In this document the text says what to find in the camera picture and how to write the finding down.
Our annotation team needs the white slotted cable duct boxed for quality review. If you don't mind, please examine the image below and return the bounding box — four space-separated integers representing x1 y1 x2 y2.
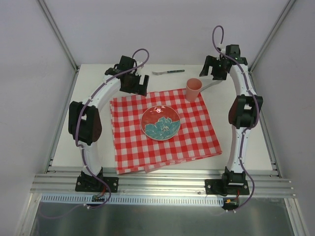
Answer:
40 193 223 207

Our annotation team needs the red teal ceramic plate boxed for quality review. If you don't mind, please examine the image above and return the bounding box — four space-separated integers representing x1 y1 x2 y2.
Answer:
140 105 181 141

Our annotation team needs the aluminium frame post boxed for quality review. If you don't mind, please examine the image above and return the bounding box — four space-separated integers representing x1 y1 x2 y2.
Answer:
36 0 79 72
249 0 297 73

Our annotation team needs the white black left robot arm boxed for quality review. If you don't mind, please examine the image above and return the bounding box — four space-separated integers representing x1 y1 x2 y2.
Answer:
68 56 149 191

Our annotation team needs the fork with green handle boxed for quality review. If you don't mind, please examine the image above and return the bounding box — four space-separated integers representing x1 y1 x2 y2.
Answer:
152 70 185 75

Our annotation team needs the aluminium frame post left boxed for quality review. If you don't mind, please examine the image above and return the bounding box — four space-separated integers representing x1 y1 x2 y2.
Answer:
36 0 79 72

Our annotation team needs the salmon pink plastic cup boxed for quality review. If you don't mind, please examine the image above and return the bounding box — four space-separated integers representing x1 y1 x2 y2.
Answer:
185 78 202 102

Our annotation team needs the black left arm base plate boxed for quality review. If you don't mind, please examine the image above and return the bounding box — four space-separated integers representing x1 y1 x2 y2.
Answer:
75 176 119 193

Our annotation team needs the aluminium front rail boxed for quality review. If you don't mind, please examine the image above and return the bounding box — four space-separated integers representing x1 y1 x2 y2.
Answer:
31 167 297 198

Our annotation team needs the red white checkered cloth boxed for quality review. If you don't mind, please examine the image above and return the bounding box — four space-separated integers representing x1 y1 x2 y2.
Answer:
110 88 222 174

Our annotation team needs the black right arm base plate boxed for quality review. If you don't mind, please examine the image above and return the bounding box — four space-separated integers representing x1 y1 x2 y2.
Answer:
204 179 250 197

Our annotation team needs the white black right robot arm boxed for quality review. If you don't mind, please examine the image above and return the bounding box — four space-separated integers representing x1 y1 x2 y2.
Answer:
199 44 263 194

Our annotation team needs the silver table knife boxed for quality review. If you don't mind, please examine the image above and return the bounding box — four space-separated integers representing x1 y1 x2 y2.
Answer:
200 81 222 92

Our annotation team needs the aluminium frame post right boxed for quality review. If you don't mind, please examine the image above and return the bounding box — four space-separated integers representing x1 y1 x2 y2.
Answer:
249 0 297 73

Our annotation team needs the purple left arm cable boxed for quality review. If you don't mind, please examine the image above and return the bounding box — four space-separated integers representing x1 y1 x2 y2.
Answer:
39 48 150 219

